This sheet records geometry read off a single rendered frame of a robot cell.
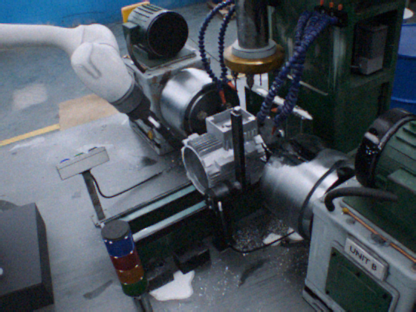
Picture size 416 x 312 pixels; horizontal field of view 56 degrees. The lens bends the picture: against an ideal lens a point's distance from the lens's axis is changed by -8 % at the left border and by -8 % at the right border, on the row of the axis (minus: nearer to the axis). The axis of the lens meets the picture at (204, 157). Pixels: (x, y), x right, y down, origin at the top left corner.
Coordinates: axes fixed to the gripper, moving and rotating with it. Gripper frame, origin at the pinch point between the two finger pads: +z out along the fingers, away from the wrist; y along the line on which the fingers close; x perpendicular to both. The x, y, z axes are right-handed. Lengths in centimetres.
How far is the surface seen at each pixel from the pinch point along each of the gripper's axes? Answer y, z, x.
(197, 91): 15.2, 5.0, -18.0
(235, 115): -20.6, -8.1, -15.2
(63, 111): 248, 84, 45
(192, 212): -12.5, 13.5, 11.6
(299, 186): -40.3, 5.1, -12.4
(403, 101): 23, 123, -112
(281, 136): -11.8, 20.6, -24.6
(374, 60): -22, 18, -62
